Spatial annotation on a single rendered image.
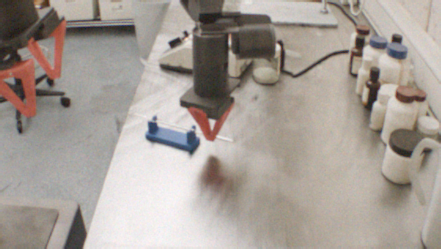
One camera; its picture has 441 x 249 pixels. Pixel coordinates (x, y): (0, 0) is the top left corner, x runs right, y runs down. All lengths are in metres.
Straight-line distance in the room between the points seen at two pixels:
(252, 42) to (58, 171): 1.51
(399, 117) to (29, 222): 0.98
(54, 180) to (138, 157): 1.25
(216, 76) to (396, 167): 0.33
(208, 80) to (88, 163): 1.43
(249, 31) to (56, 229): 0.80
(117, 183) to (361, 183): 0.40
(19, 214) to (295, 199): 0.86
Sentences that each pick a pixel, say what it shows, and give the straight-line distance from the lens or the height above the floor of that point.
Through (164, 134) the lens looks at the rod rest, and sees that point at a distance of 0.88.
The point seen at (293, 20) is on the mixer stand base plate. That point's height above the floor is 0.76.
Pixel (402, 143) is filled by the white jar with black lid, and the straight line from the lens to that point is 0.80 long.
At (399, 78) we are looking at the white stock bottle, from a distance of 1.01.
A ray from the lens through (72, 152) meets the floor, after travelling 2.22.
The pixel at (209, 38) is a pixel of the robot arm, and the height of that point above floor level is 0.97.
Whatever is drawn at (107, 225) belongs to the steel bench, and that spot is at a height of 0.75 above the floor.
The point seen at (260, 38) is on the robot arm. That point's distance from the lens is 0.74.
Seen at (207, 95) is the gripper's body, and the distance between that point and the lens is 0.76.
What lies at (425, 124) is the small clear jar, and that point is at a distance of 0.91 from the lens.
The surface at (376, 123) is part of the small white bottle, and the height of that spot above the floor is 0.77.
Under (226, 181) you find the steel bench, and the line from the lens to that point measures 0.79.
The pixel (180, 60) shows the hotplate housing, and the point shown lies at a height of 0.78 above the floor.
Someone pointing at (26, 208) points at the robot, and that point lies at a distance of 1.40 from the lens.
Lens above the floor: 1.25
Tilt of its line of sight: 33 degrees down
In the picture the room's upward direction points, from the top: straight up
